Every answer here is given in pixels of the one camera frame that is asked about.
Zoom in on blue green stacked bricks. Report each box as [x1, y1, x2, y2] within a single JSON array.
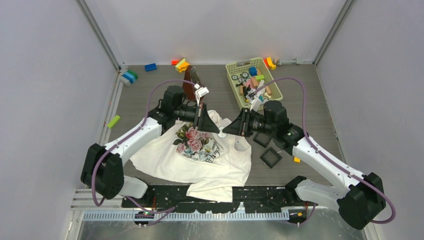
[[120, 70, 139, 86]]

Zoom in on lime green block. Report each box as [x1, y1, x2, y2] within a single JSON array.
[[106, 115, 121, 129]]

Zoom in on green plastic basket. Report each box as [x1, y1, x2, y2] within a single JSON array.
[[225, 57, 283, 110]]

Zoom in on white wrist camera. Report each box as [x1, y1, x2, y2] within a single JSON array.
[[194, 83, 209, 106], [245, 92, 265, 111]]

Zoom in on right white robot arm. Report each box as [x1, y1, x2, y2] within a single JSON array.
[[222, 100, 387, 230]]

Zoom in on brown wooden metronome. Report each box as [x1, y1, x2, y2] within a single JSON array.
[[182, 65, 203, 102]]

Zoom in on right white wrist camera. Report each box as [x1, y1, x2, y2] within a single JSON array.
[[245, 92, 265, 111]]

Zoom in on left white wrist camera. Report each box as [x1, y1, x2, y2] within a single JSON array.
[[194, 83, 209, 106]]

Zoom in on round white brooch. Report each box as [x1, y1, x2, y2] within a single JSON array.
[[217, 126, 228, 138]]

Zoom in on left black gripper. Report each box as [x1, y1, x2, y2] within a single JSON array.
[[173, 103, 220, 134]]

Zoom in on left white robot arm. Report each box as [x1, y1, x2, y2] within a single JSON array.
[[80, 85, 220, 207]]

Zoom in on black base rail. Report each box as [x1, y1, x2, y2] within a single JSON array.
[[121, 185, 318, 214]]

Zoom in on white floral t-shirt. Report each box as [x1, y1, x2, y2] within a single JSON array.
[[130, 121, 252, 199]]

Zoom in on blue toy brick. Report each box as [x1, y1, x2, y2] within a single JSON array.
[[144, 63, 157, 72]]

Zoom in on black square frame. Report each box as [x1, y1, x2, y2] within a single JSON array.
[[260, 147, 282, 169], [253, 132, 272, 148]]

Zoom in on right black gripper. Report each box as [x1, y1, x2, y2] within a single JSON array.
[[223, 108, 276, 138]]

